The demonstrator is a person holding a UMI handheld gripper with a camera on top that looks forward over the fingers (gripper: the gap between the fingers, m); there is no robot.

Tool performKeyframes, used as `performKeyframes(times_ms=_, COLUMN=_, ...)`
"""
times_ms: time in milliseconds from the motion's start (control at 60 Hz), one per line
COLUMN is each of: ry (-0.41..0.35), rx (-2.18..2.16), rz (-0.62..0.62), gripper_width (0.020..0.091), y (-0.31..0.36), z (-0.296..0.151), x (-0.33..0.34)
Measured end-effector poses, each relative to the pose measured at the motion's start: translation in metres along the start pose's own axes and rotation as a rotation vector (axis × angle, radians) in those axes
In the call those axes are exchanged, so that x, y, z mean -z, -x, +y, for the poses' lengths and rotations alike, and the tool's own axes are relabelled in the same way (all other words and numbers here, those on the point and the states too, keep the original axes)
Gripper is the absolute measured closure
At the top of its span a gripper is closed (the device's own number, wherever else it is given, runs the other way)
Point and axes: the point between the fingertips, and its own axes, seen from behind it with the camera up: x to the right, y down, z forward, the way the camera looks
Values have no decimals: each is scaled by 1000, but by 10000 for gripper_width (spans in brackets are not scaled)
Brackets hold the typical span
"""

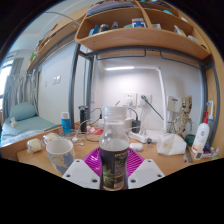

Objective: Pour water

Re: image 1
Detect wrapped pale bread bun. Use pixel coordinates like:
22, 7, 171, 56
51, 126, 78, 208
42, 132, 60, 145
26, 138, 44, 154

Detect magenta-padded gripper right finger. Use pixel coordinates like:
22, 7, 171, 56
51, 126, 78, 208
125, 147, 166, 190

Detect clear blue pump bottle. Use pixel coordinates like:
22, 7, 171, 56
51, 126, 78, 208
205, 100, 216, 148

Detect bed with teal sheet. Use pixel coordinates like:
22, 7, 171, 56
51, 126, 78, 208
0, 114, 63, 148

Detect wooden shelf unit with items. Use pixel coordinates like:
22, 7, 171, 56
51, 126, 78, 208
74, 0, 213, 61

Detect small white oval case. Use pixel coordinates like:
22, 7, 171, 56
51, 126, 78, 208
128, 142, 144, 152

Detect white wall outlet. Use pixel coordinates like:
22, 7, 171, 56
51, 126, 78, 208
122, 92, 138, 107
138, 93, 153, 108

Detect clear bottle with dark label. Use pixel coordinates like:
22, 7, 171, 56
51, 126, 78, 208
98, 105, 130, 191

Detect white red-pump lotion bottle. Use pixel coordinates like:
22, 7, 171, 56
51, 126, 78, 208
191, 110, 211, 154

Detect white wall switch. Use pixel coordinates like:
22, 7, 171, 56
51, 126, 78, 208
51, 75, 62, 85

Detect grey metal frame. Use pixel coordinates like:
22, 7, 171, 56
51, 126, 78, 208
68, 43, 221, 148

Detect dark green round container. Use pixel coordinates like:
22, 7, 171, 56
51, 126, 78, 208
184, 133, 196, 147

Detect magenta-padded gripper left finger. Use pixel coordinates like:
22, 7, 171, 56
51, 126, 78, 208
62, 147, 102, 190

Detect crumpled white plastic bag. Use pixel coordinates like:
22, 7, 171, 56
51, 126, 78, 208
156, 132, 188, 156

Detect white mug with blue map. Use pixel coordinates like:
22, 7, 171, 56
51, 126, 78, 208
45, 138, 76, 175

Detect black charger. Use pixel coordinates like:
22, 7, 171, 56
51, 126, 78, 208
131, 119, 142, 134

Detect white desk lamp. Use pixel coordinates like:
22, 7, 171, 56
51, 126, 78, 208
104, 65, 168, 133

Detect black electric shaver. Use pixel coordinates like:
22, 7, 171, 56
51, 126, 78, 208
78, 105, 89, 134

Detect blue tube with white cap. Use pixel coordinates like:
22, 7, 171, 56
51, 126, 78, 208
60, 111, 72, 136

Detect white power strip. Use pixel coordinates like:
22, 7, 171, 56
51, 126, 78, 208
128, 130, 164, 144

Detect grey striped curtain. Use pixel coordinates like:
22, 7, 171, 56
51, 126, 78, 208
1, 58, 40, 118

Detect small white box device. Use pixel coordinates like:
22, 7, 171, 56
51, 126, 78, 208
167, 95, 183, 113

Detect small white plush toy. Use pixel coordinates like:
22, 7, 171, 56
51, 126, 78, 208
9, 116, 18, 128

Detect teal pillow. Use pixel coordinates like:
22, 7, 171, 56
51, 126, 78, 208
9, 101, 38, 122

